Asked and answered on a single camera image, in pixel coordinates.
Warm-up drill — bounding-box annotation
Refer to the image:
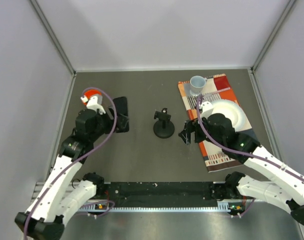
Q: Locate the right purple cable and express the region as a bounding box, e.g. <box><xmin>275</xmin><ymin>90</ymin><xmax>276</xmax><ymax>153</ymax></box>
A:
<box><xmin>195</xmin><ymin>94</ymin><xmax>304</xmax><ymax>187</ymax></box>

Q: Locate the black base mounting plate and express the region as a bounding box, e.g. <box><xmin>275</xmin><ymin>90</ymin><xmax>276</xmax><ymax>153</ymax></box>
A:
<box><xmin>105</xmin><ymin>181</ymin><xmax>224</xmax><ymax>207</ymax></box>

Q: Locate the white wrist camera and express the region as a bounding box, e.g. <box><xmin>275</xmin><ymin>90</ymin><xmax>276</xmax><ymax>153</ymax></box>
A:
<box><xmin>81</xmin><ymin>93</ymin><xmax>106</xmax><ymax>115</ymax></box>
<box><xmin>199</xmin><ymin>101</ymin><xmax>214</xmax><ymax>118</ymax></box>

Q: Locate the black smartphone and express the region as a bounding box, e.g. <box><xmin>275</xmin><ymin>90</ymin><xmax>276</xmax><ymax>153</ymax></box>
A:
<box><xmin>112</xmin><ymin>96</ymin><xmax>130</xmax><ymax>133</ymax></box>

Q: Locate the light blue cup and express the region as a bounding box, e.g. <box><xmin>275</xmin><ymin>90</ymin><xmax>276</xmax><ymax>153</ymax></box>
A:
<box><xmin>190</xmin><ymin>75</ymin><xmax>207</xmax><ymax>96</ymax></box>

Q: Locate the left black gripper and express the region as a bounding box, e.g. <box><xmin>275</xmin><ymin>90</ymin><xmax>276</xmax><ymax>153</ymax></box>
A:
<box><xmin>90</xmin><ymin>105</ymin><xmax>128</xmax><ymax>142</ymax></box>

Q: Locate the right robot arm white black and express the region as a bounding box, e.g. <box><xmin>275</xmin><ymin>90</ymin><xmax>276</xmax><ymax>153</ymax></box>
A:
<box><xmin>178</xmin><ymin>113</ymin><xmax>304</xmax><ymax>226</ymax></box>

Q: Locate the white plate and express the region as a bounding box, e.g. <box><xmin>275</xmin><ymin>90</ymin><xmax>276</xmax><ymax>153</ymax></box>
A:
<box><xmin>211</xmin><ymin>99</ymin><xmax>246</xmax><ymax>132</ymax></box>

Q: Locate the purple cable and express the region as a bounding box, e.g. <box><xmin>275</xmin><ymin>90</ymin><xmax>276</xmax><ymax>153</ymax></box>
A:
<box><xmin>24</xmin><ymin>87</ymin><xmax>118</xmax><ymax>238</ymax></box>
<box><xmin>195</xmin><ymin>94</ymin><xmax>304</xmax><ymax>187</ymax></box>

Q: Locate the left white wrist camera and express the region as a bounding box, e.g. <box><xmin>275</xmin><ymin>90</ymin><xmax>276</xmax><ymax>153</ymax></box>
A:
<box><xmin>81</xmin><ymin>93</ymin><xmax>106</xmax><ymax>115</ymax></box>

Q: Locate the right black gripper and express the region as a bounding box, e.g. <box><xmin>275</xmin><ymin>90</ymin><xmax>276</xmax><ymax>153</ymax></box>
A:
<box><xmin>179</xmin><ymin>111</ymin><xmax>224</xmax><ymax>148</ymax></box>

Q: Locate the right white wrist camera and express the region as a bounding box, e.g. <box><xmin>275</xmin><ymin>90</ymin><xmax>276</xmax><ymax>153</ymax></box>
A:
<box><xmin>199</xmin><ymin>101</ymin><xmax>214</xmax><ymax>118</ymax></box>

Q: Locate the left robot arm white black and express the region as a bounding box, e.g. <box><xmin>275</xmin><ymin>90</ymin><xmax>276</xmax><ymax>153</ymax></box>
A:
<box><xmin>15</xmin><ymin>106</ymin><xmax>129</xmax><ymax>240</ymax></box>

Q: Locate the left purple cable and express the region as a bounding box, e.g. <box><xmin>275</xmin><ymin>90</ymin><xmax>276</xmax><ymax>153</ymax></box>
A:
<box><xmin>24</xmin><ymin>87</ymin><xmax>118</xmax><ymax>238</ymax></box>

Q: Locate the black phone stand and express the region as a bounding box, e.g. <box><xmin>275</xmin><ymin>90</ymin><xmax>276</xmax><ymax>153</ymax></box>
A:
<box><xmin>153</xmin><ymin>108</ymin><xmax>175</xmax><ymax>139</ymax></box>

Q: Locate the grey slotted cable duct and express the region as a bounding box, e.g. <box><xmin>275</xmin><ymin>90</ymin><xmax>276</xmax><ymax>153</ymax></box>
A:
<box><xmin>76</xmin><ymin>201</ymin><xmax>235</xmax><ymax>213</ymax></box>

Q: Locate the patterned orange placemat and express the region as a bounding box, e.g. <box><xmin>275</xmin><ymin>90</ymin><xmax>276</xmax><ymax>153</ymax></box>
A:
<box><xmin>178</xmin><ymin>74</ymin><xmax>256</xmax><ymax>173</ymax></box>

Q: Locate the orange bowl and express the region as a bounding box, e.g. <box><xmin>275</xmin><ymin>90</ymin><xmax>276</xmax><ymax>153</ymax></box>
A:
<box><xmin>83</xmin><ymin>88</ymin><xmax>102</xmax><ymax>99</ymax></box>

